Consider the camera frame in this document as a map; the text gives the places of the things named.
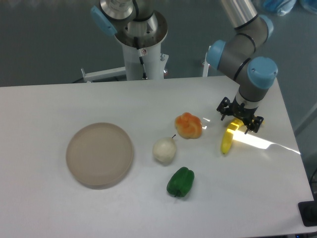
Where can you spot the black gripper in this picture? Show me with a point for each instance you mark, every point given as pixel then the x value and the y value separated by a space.
pixel 242 109

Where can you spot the yellow banana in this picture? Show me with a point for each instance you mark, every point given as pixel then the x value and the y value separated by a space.
pixel 232 133

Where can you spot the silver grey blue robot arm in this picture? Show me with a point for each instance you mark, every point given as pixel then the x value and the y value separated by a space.
pixel 233 58

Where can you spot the white right foot bar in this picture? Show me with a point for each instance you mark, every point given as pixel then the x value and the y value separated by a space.
pixel 206 65

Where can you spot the white pear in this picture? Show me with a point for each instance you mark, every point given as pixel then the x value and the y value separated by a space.
pixel 164 150

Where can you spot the green bell pepper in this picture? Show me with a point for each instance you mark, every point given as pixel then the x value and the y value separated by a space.
pixel 181 182

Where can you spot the black box at table edge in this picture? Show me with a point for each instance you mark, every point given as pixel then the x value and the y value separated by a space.
pixel 308 212

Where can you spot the blue plastic bag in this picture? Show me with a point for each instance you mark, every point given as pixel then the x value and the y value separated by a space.
pixel 278 7

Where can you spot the beige round plate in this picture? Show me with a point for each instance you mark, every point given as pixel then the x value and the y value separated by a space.
pixel 99 155

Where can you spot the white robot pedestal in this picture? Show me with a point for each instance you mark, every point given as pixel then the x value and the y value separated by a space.
pixel 141 45

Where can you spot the white pedestal foot bar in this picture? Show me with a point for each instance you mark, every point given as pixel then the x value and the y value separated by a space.
pixel 103 75

